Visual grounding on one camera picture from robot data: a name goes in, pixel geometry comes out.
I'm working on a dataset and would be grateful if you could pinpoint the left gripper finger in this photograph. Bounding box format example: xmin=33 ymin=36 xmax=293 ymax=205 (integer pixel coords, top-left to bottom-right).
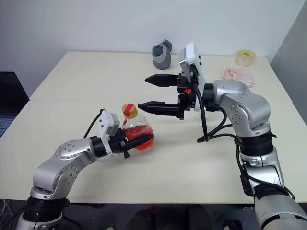
xmin=125 ymin=134 xmax=155 ymax=150

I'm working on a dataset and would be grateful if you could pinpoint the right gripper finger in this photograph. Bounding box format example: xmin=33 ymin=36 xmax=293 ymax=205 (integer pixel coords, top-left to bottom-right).
xmin=137 ymin=101 xmax=180 ymax=118
xmin=144 ymin=73 xmax=180 ymax=89

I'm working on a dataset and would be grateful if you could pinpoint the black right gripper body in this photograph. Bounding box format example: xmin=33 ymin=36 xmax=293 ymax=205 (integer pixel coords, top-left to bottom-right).
xmin=177 ymin=70 xmax=200 ymax=121

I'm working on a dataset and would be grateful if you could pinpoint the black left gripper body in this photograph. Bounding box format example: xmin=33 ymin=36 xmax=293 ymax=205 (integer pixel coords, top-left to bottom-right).
xmin=109 ymin=128 xmax=131 ymax=160

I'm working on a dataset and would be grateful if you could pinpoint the clear bottle with red drink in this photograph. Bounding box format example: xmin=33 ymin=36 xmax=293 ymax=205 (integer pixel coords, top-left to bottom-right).
xmin=121 ymin=103 xmax=155 ymax=153

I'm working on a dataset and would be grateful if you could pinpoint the grey rolled sock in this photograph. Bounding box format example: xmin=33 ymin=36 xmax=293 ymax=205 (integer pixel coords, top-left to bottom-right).
xmin=151 ymin=38 xmax=174 ymax=71

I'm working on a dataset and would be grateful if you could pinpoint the pink cloth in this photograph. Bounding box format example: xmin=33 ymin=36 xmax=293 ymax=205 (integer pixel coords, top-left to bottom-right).
xmin=221 ymin=66 xmax=255 ymax=89

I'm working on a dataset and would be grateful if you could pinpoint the clear tape roll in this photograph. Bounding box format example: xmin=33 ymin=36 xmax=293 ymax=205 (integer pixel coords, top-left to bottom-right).
xmin=234 ymin=49 xmax=257 ymax=68

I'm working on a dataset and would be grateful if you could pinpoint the black chair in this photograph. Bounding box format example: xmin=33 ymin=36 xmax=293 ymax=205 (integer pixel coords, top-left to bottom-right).
xmin=0 ymin=71 xmax=31 ymax=141

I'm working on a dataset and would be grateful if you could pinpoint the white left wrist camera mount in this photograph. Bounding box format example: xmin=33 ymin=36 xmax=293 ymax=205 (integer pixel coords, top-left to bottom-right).
xmin=96 ymin=110 xmax=121 ymax=158

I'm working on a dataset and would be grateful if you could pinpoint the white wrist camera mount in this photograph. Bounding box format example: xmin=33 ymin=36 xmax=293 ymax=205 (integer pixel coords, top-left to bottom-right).
xmin=96 ymin=110 xmax=121 ymax=158
xmin=178 ymin=42 xmax=207 ymax=112

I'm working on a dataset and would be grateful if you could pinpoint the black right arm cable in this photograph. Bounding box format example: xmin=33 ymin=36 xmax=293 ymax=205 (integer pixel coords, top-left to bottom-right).
xmin=191 ymin=80 xmax=240 ymax=144

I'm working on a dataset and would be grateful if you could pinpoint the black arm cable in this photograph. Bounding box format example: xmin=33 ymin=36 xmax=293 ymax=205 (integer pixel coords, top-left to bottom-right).
xmin=82 ymin=108 xmax=106 ymax=139
xmin=191 ymin=80 xmax=240 ymax=144

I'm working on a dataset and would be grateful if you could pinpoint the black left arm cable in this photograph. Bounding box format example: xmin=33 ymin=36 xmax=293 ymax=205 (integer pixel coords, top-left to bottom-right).
xmin=82 ymin=108 xmax=106 ymax=139

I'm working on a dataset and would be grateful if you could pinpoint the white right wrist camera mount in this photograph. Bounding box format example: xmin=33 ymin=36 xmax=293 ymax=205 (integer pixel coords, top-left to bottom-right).
xmin=178 ymin=42 xmax=207 ymax=112

